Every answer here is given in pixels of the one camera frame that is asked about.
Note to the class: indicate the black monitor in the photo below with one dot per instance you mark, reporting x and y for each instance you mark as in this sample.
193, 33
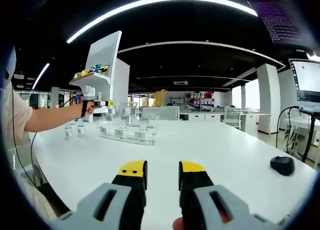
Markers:
280, 20

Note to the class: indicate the clear acrylic reagent rack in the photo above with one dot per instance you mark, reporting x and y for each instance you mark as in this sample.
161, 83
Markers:
120, 133

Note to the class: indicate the curved ceiling light strip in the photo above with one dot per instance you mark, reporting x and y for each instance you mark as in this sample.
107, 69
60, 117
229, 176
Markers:
125, 9

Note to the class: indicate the black monitor stand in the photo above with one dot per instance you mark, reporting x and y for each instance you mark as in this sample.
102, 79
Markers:
309, 140

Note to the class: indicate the storage shelf with boxes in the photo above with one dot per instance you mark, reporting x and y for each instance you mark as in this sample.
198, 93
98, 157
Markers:
208, 95

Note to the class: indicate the blue snack packet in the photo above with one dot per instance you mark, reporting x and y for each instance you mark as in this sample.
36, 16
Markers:
96, 67

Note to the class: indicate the straight ceiling light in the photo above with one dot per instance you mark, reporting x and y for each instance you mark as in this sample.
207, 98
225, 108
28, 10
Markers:
41, 75

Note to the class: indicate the white side table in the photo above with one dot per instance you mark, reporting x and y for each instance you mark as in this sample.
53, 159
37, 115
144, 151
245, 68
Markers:
293, 121

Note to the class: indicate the open laptop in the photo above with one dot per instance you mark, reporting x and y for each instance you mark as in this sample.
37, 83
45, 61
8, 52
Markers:
307, 77

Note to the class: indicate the person's right hand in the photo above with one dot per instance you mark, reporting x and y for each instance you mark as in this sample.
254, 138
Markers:
178, 225

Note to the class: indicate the green snack packet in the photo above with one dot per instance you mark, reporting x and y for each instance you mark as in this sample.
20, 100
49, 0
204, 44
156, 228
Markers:
77, 76

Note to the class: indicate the yellow frame stand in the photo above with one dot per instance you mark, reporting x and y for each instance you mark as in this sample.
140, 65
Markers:
160, 97

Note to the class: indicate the ceiling air vent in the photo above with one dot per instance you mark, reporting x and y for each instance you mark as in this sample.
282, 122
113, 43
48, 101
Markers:
180, 82

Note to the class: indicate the white display shelf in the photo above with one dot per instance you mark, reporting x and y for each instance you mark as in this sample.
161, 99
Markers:
105, 50

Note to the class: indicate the person in white shirt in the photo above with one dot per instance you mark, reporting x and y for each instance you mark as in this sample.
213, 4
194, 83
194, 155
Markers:
15, 110

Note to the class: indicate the black yellow snack packet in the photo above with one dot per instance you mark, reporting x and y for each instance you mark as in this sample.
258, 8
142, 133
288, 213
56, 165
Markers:
105, 69

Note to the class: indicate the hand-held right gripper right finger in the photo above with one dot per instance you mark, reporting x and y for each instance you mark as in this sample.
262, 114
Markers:
195, 190

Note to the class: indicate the white desk row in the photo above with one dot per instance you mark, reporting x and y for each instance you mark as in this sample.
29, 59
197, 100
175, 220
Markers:
212, 117

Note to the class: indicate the black computer mouse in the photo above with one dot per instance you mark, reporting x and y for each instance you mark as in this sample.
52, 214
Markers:
282, 165

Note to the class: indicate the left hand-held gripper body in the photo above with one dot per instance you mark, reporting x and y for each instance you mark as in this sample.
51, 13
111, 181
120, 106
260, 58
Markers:
88, 92

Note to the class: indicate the person's left hand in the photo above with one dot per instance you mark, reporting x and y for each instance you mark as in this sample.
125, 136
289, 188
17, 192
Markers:
90, 110

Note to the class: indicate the beige drink bottle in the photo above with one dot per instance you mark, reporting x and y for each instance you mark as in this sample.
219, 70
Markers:
99, 96

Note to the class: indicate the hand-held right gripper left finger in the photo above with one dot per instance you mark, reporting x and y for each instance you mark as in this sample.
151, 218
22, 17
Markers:
132, 190

